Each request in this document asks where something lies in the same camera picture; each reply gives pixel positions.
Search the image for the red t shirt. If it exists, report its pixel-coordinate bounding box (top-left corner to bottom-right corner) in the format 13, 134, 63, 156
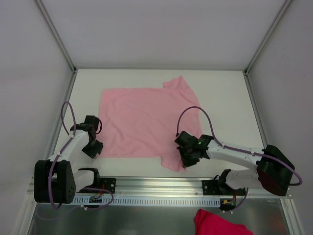
194, 209, 253, 235

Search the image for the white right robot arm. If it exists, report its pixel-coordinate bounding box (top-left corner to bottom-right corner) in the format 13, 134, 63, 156
175, 131, 295, 196

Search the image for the pink t shirt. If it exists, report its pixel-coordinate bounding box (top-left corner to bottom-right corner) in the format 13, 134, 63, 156
97, 76, 202, 172

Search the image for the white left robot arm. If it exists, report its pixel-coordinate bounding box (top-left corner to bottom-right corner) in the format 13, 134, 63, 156
34, 116, 104, 204

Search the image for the white slotted cable duct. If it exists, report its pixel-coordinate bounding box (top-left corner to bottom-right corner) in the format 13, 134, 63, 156
71, 195, 221, 208

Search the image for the right aluminium frame post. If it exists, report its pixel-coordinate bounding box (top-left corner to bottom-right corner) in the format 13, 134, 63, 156
243, 0, 293, 76

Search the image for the aluminium front rail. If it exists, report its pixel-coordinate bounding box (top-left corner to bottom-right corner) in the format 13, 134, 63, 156
28, 176, 291, 198

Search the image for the left aluminium frame post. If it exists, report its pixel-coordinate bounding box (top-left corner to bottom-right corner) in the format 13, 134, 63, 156
34, 0, 76, 74

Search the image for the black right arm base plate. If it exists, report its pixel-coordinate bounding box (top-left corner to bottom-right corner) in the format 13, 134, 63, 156
201, 180, 246, 196

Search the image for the aluminium frame post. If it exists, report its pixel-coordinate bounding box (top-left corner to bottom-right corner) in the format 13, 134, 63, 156
243, 0, 293, 76
34, 0, 76, 74

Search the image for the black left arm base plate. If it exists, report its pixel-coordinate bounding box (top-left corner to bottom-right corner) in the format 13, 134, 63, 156
98, 177, 116, 194

